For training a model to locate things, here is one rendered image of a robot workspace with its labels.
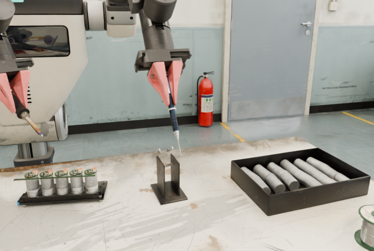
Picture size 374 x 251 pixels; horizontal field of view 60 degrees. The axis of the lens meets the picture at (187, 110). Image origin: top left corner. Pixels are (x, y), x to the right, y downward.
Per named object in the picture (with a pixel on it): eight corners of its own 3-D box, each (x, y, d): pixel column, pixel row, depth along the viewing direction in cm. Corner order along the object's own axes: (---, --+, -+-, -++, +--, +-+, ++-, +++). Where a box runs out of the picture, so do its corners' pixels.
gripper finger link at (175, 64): (191, 96, 58) (180, 50, 61) (152, 100, 56) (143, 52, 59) (181, 109, 64) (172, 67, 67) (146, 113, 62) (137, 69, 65)
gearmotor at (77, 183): (73, 191, 67) (70, 169, 65) (85, 191, 67) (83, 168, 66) (70, 198, 64) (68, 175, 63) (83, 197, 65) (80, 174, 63)
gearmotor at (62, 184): (59, 192, 67) (56, 170, 65) (71, 192, 67) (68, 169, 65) (55, 198, 64) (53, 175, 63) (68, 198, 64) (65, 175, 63)
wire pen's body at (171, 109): (179, 132, 60) (168, 78, 63) (181, 129, 59) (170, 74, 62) (171, 133, 60) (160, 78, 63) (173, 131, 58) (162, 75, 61)
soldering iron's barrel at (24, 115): (43, 135, 64) (26, 116, 66) (44, 129, 63) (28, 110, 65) (36, 137, 63) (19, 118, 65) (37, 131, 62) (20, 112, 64)
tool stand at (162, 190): (179, 202, 72) (170, 153, 75) (192, 198, 63) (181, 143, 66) (153, 207, 70) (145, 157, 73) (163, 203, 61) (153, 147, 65)
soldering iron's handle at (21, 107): (29, 117, 67) (0, 84, 72) (30, 108, 66) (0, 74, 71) (16, 120, 65) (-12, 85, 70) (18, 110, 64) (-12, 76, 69)
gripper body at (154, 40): (193, 56, 62) (185, 23, 64) (139, 59, 58) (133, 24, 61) (183, 72, 67) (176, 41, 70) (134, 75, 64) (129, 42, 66)
